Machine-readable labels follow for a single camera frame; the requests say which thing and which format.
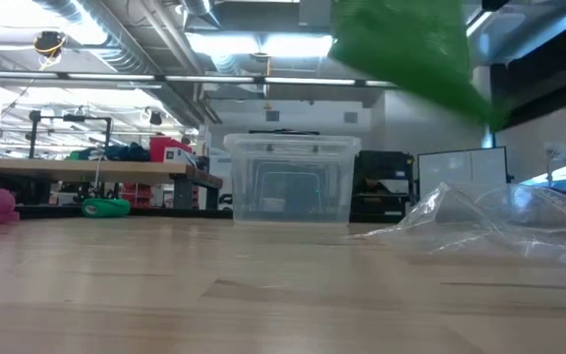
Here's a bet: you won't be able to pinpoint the black shelf cart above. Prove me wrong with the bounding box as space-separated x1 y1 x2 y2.
350 149 418 223

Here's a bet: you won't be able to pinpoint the teal bandage roll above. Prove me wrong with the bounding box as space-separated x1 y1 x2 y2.
81 197 132 219

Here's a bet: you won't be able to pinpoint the long ceiling light bar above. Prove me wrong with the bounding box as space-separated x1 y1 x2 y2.
0 70 398 89

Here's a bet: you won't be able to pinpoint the white cardboard box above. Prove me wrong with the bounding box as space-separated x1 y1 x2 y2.
163 147 199 167

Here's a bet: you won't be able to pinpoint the red parts drawers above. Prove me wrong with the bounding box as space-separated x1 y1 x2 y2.
121 182 154 207

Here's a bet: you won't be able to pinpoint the green elastic bandage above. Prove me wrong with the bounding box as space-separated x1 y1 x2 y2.
328 0 508 132

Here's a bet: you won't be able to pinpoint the hanging yellow cable reel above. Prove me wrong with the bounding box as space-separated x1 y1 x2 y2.
33 29 67 70

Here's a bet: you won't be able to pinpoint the white board black frame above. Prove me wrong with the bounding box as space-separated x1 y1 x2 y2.
416 146 515 201

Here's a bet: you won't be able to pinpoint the black aluminium table frame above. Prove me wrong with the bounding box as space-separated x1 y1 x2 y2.
15 204 235 220

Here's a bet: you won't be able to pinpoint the black pipe rig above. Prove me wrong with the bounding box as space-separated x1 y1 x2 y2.
27 109 115 159

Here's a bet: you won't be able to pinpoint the silver ventilation duct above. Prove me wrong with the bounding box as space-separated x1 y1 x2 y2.
31 0 205 128

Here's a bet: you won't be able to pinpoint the red storage bin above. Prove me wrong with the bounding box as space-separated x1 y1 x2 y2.
148 136 194 163

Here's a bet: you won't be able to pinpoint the blue cloth bundle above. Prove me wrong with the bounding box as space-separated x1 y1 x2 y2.
69 142 151 162

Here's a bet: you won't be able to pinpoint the clear plastic storage bin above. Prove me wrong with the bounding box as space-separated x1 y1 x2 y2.
222 132 363 226

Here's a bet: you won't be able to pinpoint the wooden workbench grey metal frame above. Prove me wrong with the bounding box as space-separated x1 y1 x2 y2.
0 156 224 211

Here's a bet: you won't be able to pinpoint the clear plastic zip bag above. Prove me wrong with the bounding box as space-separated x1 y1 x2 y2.
349 181 566 269

